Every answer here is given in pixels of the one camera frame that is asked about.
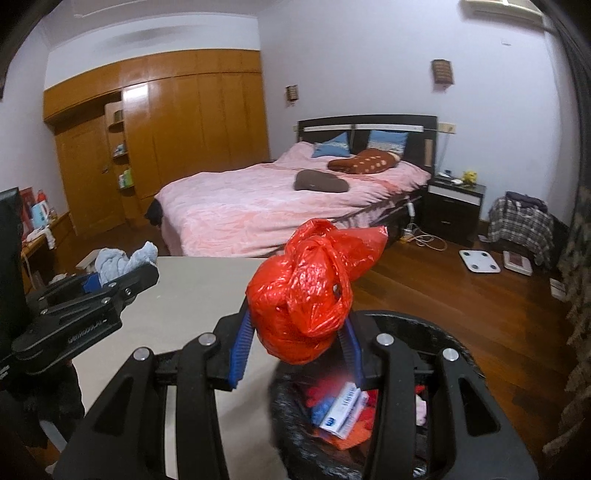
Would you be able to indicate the white glove box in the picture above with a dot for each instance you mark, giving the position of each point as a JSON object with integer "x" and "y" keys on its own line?
{"x": 346, "y": 410}

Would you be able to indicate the left wall lamp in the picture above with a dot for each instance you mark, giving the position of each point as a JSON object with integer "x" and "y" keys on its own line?
{"x": 292, "y": 93}

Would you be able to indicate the dark wooden headboard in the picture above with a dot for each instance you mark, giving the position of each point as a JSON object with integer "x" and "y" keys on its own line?
{"x": 422, "y": 131}

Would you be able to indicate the wooden wardrobe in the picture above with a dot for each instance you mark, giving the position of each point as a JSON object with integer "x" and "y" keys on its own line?
{"x": 126, "y": 129}

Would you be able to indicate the red dotted pillow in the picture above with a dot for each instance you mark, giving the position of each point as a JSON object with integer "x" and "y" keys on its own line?
{"x": 369, "y": 161}

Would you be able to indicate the black trash bin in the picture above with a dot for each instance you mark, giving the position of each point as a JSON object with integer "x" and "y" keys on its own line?
{"x": 376, "y": 405}

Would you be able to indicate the left blue pillow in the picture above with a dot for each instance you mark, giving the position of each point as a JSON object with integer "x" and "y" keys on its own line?
{"x": 335, "y": 147}

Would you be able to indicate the blue pillow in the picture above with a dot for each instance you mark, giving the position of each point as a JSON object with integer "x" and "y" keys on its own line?
{"x": 335, "y": 147}
{"x": 388, "y": 141}

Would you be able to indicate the right wall lamp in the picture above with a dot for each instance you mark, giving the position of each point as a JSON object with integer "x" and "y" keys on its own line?
{"x": 442, "y": 72}

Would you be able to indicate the right blue pillow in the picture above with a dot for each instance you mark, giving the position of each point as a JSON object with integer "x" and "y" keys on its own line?
{"x": 388, "y": 141}

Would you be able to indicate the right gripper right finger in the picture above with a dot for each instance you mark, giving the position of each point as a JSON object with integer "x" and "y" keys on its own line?
{"x": 468, "y": 434}

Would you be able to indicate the red glove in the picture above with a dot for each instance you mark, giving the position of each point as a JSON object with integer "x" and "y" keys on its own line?
{"x": 323, "y": 389}

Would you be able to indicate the air conditioner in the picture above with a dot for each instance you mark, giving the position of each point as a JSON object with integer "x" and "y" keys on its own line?
{"x": 519, "y": 10}

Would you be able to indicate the brown cushion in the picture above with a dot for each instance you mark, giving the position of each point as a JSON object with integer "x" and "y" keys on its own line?
{"x": 318, "y": 181}

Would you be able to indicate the pink white floor box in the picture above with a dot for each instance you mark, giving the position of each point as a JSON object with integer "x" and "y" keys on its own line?
{"x": 517, "y": 263}

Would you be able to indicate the black garment on bed corner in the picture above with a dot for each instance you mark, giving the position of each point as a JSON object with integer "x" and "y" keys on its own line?
{"x": 154, "y": 213}

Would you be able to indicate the yellow toy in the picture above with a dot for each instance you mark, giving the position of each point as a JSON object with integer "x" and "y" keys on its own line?
{"x": 469, "y": 178}

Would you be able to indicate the wall lamp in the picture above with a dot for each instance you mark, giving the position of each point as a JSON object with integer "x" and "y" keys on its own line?
{"x": 442, "y": 72}
{"x": 292, "y": 93}

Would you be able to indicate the light blue kettle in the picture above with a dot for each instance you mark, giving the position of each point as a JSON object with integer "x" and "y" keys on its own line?
{"x": 40, "y": 214}

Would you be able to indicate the black nightstand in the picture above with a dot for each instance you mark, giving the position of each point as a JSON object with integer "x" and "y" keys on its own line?
{"x": 452, "y": 212}

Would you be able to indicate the plaid clothing pile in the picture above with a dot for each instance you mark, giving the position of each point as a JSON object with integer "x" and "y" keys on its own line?
{"x": 525, "y": 221}

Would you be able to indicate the wooden side desk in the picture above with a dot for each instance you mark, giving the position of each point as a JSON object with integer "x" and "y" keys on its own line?
{"x": 40, "y": 263}

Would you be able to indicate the patterned curtain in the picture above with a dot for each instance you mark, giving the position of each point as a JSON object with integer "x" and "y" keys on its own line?
{"x": 574, "y": 265}

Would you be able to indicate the white bathroom scale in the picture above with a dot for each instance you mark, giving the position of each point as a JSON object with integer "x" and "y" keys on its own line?
{"x": 479, "y": 262}

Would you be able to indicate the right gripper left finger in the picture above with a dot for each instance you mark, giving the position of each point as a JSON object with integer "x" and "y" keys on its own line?
{"x": 122, "y": 435}

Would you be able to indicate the orange cloth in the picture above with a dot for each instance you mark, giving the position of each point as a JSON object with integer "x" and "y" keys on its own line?
{"x": 361, "y": 433}

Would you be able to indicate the red plastic bag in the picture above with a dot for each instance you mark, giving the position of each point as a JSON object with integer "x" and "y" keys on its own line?
{"x": 299, "y": 300}

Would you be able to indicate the pale pink knit cloth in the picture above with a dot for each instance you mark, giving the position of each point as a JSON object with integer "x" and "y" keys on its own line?
{"x": 421, "y": 411}

